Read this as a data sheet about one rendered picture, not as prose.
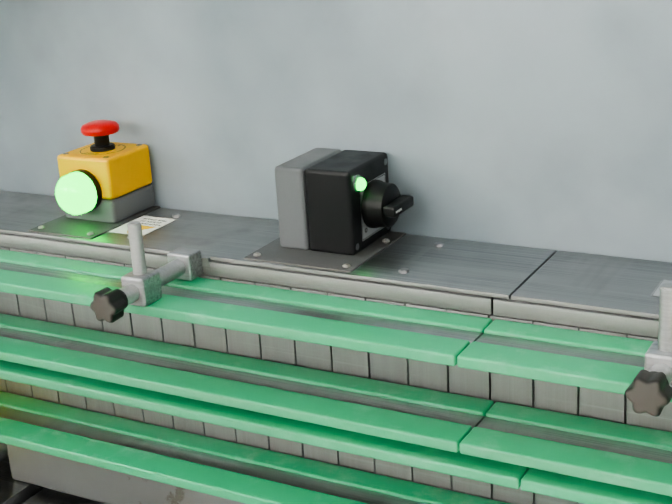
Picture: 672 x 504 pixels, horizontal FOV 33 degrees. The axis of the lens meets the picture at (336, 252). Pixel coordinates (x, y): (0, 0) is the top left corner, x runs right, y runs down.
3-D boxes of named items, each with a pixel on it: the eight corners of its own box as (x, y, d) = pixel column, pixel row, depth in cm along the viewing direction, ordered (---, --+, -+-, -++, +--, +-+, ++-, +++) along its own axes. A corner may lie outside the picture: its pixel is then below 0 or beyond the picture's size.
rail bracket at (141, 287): (177, 270, 109) (85, 320, 98) (169, 196, 107) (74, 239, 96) (212, 275, 107) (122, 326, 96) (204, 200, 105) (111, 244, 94)
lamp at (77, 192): (71, 208, 120) (52, 216, 118) (65, 167, 119) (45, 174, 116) (104, 212, 118) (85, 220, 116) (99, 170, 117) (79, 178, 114)
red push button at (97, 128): (76, 156, 120) (71, 124, 119) (100, 147, 123) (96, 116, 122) (105, 158, 118) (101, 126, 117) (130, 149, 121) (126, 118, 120)
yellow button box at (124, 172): (108, 199, 127) (64, 218, 121) (100, 134, 125) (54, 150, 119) (159, 205, 124) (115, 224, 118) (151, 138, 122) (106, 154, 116)
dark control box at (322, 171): (322, 222, 114) (279, 248, 107) (317, 145, 112) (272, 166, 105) (396, 230, 110) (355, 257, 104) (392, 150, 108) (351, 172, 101)
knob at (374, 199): (384, 219, 108) (416, 223, 107) (362, 233, 105) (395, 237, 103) (381, 174, 107) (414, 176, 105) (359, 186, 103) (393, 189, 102)
